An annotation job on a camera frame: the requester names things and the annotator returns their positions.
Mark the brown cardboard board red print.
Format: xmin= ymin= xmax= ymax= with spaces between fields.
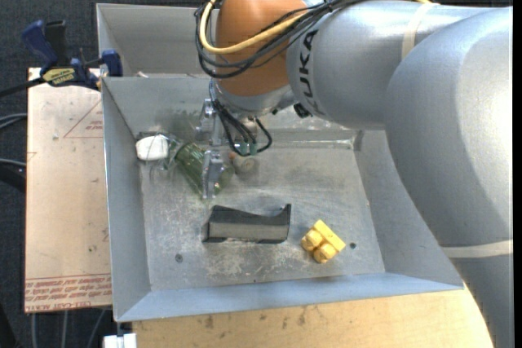
xmin=24 ymin=67 xmax=113 ymax=314

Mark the white rounded object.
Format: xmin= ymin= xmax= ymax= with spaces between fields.
xmin=135 ymin=134 xmax=170 ymax=161

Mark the green clear plastic bottle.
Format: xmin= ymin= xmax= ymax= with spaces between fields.
xmin=174 ymin=141 xmax=236 ymax=197

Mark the yellow toy block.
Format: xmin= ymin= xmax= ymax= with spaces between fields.
xmin=300 ymin=219 xmax=347 ymax=265

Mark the black curved block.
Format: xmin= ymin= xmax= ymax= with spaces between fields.
xmin=201 ymin=203 xmax=293 ymax=245

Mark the beige small cylinder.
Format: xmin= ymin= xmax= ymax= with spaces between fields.
xmin=228 ymin=152 xmax=260 ymax=177

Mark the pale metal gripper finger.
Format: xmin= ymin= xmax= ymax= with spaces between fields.
xmin=212 ymin=155 xmax=226 ymax=196
xmin=201 ymin=152 xmax=215 ymax=200

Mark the grey metal bin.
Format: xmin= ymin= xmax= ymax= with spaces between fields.
xmin=96 ymin=2 xmax=466 ymax=323

